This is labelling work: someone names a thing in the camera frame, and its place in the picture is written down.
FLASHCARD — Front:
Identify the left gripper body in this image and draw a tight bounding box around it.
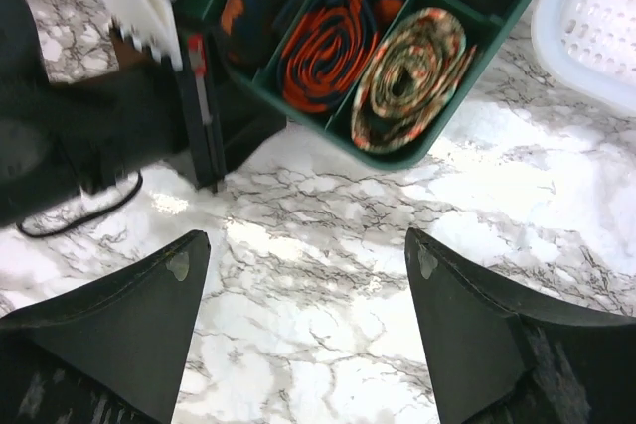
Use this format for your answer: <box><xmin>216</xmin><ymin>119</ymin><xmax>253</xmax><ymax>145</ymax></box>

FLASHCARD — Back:
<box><xmin>1</xmin><ymin>31</ymin><xmax>227</xmax><ymax>225</ymax></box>

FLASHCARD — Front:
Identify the white plastic basket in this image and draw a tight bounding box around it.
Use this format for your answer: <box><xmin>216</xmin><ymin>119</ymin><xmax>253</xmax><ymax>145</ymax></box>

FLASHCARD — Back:
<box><xmin>532</xmin><ymin>0</ymin><xmax>636</xmax><ymax>117</ymax></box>

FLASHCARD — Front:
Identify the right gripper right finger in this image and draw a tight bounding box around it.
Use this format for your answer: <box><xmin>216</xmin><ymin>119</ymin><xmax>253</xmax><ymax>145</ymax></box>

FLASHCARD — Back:
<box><xmin>404</xmin><ymin>228</ymin><xmax>635</xmax><ymax>424</ymax></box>

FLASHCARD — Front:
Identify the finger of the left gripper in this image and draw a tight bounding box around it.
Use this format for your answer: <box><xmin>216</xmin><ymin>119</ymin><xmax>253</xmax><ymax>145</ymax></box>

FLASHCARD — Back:
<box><xmin>221</xmin><ymin>105</ymin><xmax>287</xmax><ymax>171</ymax></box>

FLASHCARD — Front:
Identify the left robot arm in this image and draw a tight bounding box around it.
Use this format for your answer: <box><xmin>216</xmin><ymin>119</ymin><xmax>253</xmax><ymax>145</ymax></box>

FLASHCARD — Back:
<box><xmin>1</xmin><ymin>0</ymin><xmax>286</xmax><ymax>225</ymax></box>

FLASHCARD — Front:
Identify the rolled beige patterned tie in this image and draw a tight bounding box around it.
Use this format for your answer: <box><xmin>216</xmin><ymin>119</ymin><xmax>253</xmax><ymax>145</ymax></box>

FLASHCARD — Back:
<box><xmin>351</xmin><ymin>7</ymin><xmax>476</xmax><ymax>154</ymax></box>

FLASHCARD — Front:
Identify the rolled orange black tie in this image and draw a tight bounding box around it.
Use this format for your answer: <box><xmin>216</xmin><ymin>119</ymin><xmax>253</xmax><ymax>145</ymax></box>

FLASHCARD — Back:
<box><xmin>276</xmin><ymin>0</ymin><xmax>406</xmax><ymax>114</ymax></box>

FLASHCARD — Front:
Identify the green divided organizer tray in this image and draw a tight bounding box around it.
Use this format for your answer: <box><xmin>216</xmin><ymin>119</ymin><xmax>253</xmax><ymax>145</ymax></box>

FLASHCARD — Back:
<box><xmin>108</xmin><ymin>0</ymin><xmax>531</xmax><ymax>171</ymax></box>

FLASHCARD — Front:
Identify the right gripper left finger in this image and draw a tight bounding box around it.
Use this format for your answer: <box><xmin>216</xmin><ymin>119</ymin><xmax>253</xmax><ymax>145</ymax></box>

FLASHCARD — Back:
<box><xmin>1</xmin><ymin>230</ymin><xmax>210</xmax><ymax>423</ymax></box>

